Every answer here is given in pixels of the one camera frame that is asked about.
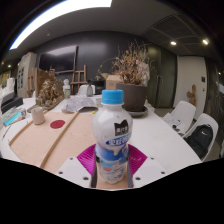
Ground black backpack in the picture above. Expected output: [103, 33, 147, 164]
[184, 124, 214, 159]

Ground white cabinet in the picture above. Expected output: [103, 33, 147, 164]
[16, 51, 38, 98]

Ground white ceramic cup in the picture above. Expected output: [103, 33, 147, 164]
[31, 106, 47, 126]

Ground grey newspaper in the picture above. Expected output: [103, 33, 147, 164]
[61, 94, 99, 114]

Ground white plastic chair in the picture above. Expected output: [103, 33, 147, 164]
[77, 84, 96, 98]
[182, 113, 219, 163]
[163, 100, 197, 134]

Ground beige cloth table mat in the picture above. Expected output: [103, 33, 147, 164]
[8, 110, 130, 190]

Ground wooden easel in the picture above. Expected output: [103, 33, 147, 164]
[70, 64, 88, 95]

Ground black wall screen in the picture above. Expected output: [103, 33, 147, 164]
[38, 44, 78, 73]

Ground round ceiling lights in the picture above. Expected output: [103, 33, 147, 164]
[169, 38, 210, 47]

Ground wooden figure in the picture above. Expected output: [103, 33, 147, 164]
[186, 84, 198, 107]

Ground clear spray bottle green label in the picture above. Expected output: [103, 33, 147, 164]
[62, 78, 72, 99]

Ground white drink bottle blue cap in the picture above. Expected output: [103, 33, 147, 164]
[91, 89, 134, 185]

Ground brown cardboard box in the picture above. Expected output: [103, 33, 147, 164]
[100, 72, 124, 91]

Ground grey glass pitcher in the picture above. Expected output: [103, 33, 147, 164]
[85, 83, 94, 98]

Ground purple and blue book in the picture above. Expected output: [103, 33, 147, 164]
[1, 106, 27, 127]

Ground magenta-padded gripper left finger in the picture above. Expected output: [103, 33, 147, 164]
[55, 143, 101, 189]

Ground flat round red coaster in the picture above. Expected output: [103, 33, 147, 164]
[49, 119, 66, 130]

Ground dried plant in grey pot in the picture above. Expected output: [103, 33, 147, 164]
[111, 40, 151, 118]

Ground long ceiling light strip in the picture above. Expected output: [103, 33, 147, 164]
[9, 0, 114, 51]

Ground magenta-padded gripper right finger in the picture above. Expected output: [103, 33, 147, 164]
[126, 144, 167, 189]

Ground golden brown relief sculpture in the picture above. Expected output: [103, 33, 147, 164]
[27, 67, 65, 113]

